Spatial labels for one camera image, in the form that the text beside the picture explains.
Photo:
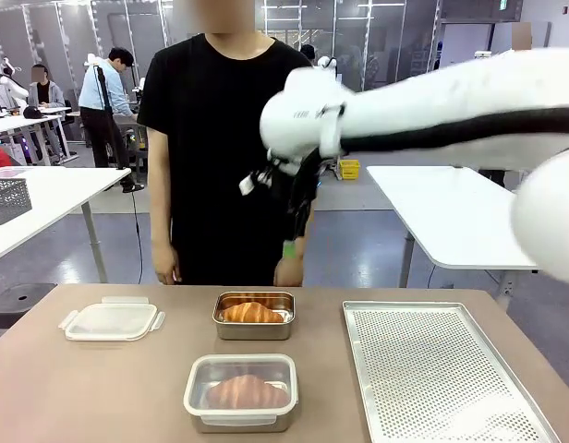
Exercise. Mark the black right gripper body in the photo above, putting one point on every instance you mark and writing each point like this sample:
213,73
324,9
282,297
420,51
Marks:
306,184

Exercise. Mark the golden brown croissant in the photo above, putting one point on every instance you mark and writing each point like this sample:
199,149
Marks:
250,314
247,392

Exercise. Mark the clear plastic clip lid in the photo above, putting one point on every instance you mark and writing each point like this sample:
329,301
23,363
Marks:
266,369
111,320

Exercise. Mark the person's left forearm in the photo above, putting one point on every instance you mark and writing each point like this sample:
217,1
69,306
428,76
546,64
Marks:
307,240

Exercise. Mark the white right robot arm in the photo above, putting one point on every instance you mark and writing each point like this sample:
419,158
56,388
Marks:
404,101

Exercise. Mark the person's right forearm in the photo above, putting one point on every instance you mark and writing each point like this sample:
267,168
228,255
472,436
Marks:
161,221

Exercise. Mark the stainless steel rectangular container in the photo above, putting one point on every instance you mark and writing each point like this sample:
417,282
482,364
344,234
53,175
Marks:
254,332
243,425

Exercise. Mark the person's left hand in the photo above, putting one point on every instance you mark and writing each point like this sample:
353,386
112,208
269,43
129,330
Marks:
288,273

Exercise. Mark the person's right hand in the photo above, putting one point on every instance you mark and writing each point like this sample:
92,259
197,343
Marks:
166,267

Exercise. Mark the yellow plastic basket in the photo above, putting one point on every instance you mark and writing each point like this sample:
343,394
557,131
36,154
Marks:
350,169

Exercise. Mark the person in black T-shirt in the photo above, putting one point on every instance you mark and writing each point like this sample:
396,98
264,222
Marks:
220,138

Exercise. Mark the white humanoid robot head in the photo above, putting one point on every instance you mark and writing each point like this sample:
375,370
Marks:
326,62

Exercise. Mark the white rounded side table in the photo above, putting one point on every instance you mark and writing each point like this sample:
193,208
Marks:
441,207

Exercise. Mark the perforated silver baking tray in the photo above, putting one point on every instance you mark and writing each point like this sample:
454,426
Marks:
427,369

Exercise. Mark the man in light blue shirt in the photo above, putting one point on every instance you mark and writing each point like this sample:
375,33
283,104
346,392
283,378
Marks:
95,92

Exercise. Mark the white table with grey basket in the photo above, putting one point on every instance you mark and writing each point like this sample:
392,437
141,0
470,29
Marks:
58,184

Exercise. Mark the seated person in grey jacket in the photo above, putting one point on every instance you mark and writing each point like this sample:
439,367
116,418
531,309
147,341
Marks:
46,94

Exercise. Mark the black cap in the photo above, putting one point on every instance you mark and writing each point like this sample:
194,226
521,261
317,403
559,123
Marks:
33,112

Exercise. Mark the black plastic stool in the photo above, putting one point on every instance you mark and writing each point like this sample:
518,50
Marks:
21,295

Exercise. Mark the grey mesh basket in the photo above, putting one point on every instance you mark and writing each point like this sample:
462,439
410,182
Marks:
7,200

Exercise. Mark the white background desk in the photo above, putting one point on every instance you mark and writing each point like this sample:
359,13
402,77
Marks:
16,122

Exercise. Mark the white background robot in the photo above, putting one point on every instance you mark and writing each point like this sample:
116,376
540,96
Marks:
7,90

